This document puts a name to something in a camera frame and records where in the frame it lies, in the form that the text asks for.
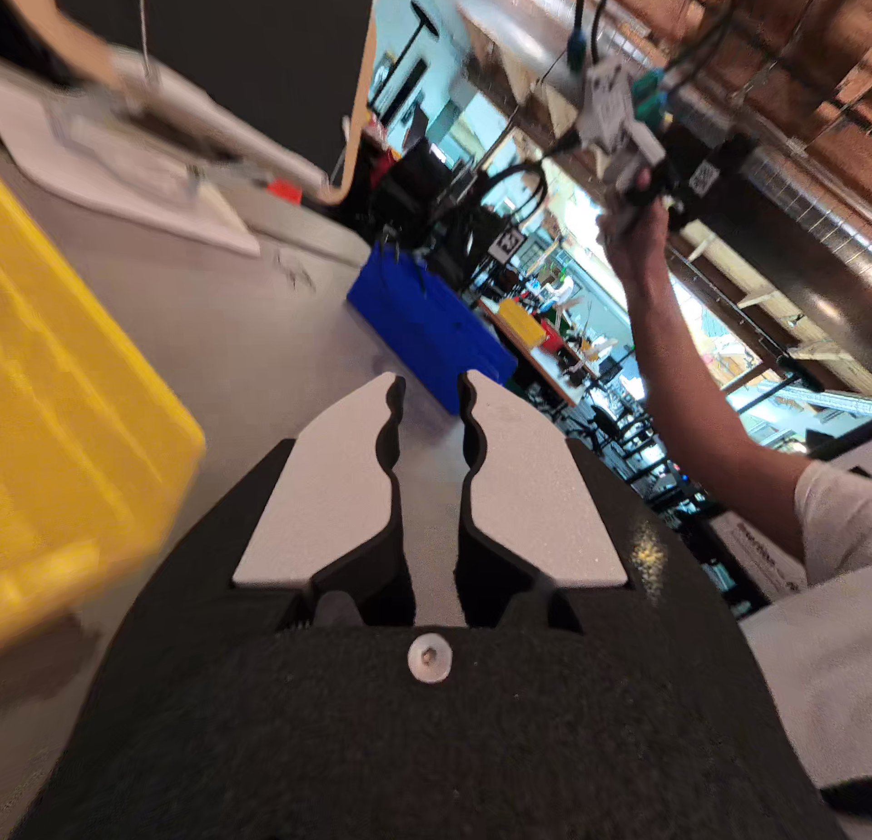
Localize blue plastic bin with cables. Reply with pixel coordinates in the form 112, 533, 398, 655
346, 240, 519, 416

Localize black round-top stand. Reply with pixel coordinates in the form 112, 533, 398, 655
371, 0, 440, 115

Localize white desk stand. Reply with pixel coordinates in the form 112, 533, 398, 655
0, 43, 335, 258

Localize person's white shirt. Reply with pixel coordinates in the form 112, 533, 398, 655
739, 458, 872, 793

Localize person's right forearm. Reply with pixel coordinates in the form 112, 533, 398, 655
616, 284, 815, 562

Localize black cable with teal plug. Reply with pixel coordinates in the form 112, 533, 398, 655
630, 0, 740, 129

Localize black equipment with cables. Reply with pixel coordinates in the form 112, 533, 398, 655
368, 138, 549, 289

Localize small yellow bin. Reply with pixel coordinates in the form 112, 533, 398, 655
499, 298, 547, 349

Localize black panel with wooden rim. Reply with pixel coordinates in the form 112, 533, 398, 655
0, 0, 389, 206

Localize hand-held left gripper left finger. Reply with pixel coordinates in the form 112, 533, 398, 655
232, 372, 416, 627

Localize large yellow plastic bin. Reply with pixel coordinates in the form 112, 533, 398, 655
0, 179, 207, 650

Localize wooden table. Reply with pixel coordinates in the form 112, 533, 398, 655
477, 295, 594, 408

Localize black cable with blue plug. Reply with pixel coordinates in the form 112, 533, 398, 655
565, 0, 594, 74

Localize person's right hand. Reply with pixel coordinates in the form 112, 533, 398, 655
596, 169, 673, 290

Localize silver ventilation duct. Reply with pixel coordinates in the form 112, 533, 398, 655
736, 138, 872, 268

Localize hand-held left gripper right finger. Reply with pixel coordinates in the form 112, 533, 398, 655
454, 370, 629, 628

